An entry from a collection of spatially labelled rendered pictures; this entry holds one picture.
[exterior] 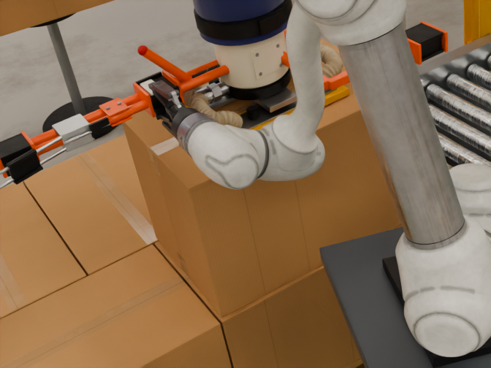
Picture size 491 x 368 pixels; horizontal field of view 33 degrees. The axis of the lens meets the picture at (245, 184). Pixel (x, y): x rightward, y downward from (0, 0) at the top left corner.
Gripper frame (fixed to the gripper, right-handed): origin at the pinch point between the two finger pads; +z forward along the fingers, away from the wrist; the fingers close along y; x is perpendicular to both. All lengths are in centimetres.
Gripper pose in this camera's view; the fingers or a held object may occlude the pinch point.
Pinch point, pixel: (153, 96)
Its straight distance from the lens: 193.1
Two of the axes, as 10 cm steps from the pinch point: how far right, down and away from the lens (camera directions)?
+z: -5.0, -4.4, 7.5
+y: 1.7, 8.0, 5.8
